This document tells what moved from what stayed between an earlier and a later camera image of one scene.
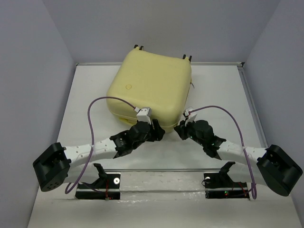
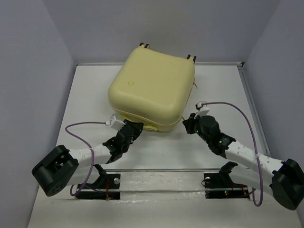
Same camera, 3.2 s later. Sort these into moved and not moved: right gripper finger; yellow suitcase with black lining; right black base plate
Moved: right gripper finger
Not moved: yellow suitcase with black lining; right black base plate
